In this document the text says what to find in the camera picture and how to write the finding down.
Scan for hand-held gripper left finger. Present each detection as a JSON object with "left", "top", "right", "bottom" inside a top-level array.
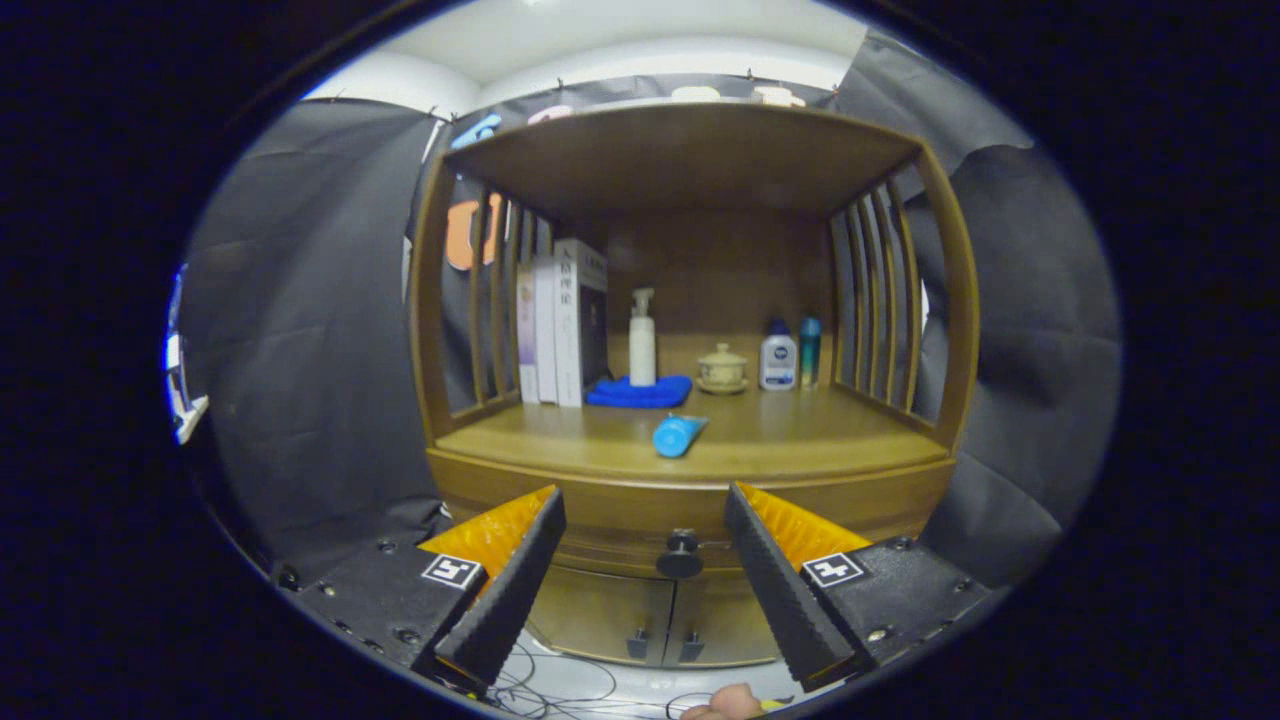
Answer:
[{"left": 275, "top": 485, "right": 568, "bottom": 698}]

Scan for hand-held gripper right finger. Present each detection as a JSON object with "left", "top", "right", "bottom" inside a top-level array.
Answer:
[{"left": 724, "top": 482, "right": 991, "bottom": 693}]

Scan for blue and white cosmetic tube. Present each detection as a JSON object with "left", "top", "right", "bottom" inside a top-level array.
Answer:
[{"left": 652, "top": 413, "right": 709, "bottom": 459}]

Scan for wooden countertop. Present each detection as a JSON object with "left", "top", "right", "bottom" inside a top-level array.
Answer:
[{"left": 432, "top": 385, "right": 951, "bottom": 491}]

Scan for wooden cabinet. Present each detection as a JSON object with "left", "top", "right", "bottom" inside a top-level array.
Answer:
[{"left": 405, "top": 100, "right": 981, "bottom": 669}]

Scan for beige lidded teacup with saucer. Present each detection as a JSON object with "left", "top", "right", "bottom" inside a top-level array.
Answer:
[{"left": 697, "top": 343, "right": 749, "bottom": 395}]

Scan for white bottle with blue cap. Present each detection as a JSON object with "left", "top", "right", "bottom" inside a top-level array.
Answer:
[{"left": 758, "top": 318, "right": 798, "bottom": 392}]

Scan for blue folded cloth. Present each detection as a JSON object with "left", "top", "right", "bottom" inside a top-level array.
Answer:
[{"left": 585, "top": 375, "right": 694, "bottom": 409}]

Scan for purple spine book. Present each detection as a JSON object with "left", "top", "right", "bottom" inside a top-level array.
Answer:
[{"left": 516, "top": 262, "right": 541, "bottom": 404}]

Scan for thin white book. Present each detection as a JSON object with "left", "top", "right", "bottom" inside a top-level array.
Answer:
[{"left": 533, "top": 252, "right": 561, "bottom": 406}]

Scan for white pump bottle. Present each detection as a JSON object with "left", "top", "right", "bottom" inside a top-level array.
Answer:
[{"left": 628, "top": 288, "right": 658, "bottom": 387}]

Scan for thick book with dark cover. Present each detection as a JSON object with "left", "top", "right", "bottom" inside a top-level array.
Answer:
[{"left": 553, "top": 238, "right": 610, "bottom": 408}]

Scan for computer monitor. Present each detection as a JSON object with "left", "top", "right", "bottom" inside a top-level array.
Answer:
[{"left": 165, "top": 265, "right": 191, "bottom": 421}]

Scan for black floor cables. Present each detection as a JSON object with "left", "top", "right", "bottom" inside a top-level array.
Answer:
[{"left": 485, "top": 640, "right": 721, "bottom": 720}]

